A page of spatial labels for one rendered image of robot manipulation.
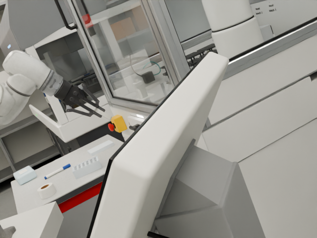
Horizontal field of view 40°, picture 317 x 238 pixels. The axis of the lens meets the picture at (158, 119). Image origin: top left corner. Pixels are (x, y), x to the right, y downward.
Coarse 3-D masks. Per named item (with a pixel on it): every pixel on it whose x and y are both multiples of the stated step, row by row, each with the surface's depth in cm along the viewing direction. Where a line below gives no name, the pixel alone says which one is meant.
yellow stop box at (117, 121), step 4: (116, 116) 210; (120, 116) 207; (112, 120) 209; (116, 120) 206; (120, 120) 207; (116, 124) 206; (120, 124) 207; (124, 124) 208; (116, 128) 209; (120, 128) 207; (124, 128) 208; (120, 132) 208
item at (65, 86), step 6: (66, 84) 164; (60, 90) 163; (66, 90) 163; (72, 90) 167; (78, 90) 168; (54, 96) 166; (60, 96) 164; (66, 96) 166; (72, 96) 167; (66, 102) 166; (72, 102) 167
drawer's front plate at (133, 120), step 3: (129, 117) 189; (132, 117) 187; (135, 117) 184; (129, 120) 191; (132, 120) 186; (135, 120) 181; (138, 120) 177; (141, 120) 175; (132, 123) 188; (135, 123) 183; (138, 123) 179; (141, 123) 175
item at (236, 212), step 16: (240, 176) 78; (224, 192) 69; (240, 192) 75; (208, 208) 66; (224, 208) 65; (240, 208) 73; (160, 224) 69; (176, 224) 68; (192, 224) 67; (208, 224) 67; (224, 224) 66; (240, 224) 70; (256, 224) 79
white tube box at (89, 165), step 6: (96, 156) 201; (84, 162) 200; (90, 162) 197; (96, 162) 194; (72, 168) 197; (78, 168) 195; (84, 168) 193; (90, 168) 193; (96, 168) 194; (78, 174) 193; (84, 174) 193
